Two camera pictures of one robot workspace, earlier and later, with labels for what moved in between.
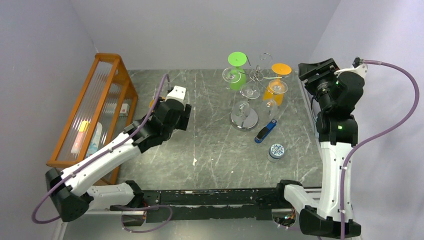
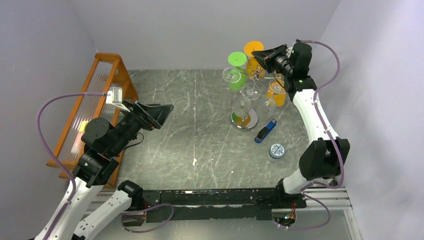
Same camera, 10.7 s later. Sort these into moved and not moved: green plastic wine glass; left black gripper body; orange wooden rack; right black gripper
Moved: right black gripper; left black gripper body
Not moved: green plastic wine glass; orange wooden rack
